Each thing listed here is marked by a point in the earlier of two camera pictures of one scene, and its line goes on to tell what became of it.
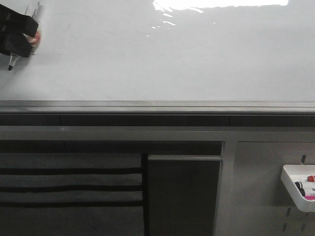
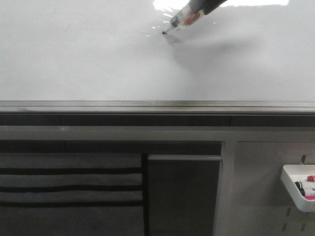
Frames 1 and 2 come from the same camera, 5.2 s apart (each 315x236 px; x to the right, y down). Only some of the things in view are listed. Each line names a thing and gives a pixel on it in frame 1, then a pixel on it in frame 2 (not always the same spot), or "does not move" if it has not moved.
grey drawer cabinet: (71, 194) does not move
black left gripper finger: (15, 43) → (209, 6)
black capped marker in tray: (299, 186) does not move
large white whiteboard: (164, 57) does not move
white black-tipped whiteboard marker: (13, 58) → (186, 15)
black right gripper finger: (11, 20) → (195, 5)
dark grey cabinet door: (182, 194) does not move
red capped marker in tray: (311, 178) does not move
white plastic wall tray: (292, 173) does not move
